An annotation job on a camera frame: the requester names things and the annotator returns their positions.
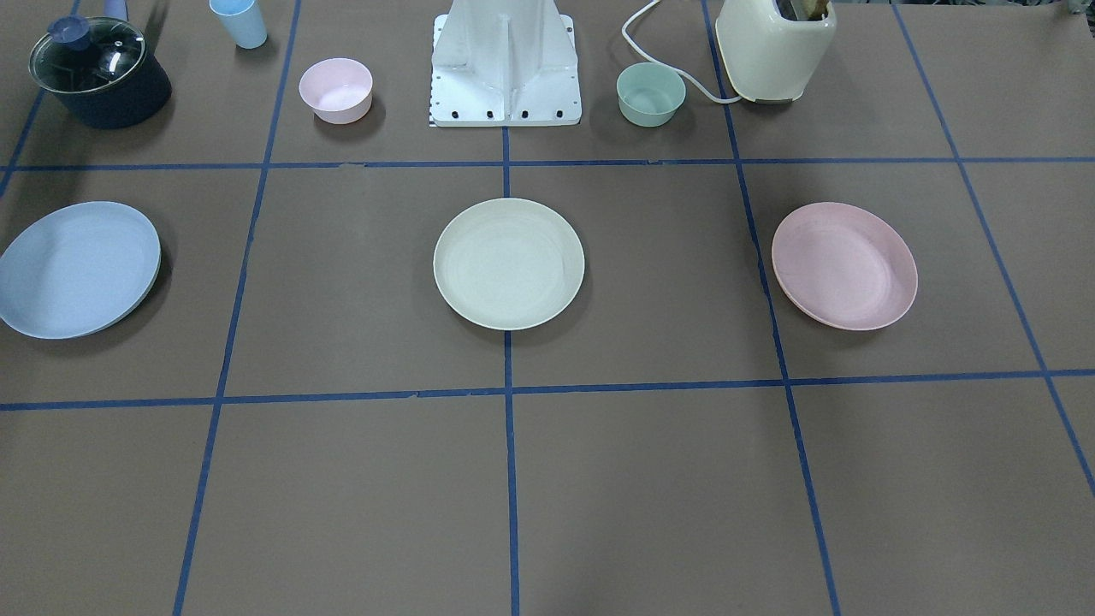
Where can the pink plate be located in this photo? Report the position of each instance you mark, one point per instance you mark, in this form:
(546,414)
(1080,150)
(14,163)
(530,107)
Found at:
(844,267)

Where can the blue plate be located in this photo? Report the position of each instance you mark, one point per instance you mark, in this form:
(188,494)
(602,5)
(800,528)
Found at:
(79,270)

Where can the cream plate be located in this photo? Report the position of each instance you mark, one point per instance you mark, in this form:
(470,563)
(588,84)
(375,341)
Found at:
(509,264)

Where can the green bowl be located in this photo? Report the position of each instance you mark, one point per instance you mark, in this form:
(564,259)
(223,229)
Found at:
(649,94)

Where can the pink bowl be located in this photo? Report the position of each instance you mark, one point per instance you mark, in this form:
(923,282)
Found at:
(338,90)

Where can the cream toaster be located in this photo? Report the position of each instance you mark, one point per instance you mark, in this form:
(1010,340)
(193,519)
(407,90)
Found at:
(771,49)

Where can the light blue cup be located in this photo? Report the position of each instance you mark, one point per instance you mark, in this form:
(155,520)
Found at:
(243,21)

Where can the dark blue pot with lid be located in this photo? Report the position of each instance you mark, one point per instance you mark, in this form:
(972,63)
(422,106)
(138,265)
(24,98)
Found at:
(101,68)

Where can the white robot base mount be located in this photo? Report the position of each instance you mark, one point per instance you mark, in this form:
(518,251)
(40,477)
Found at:
(504,64)

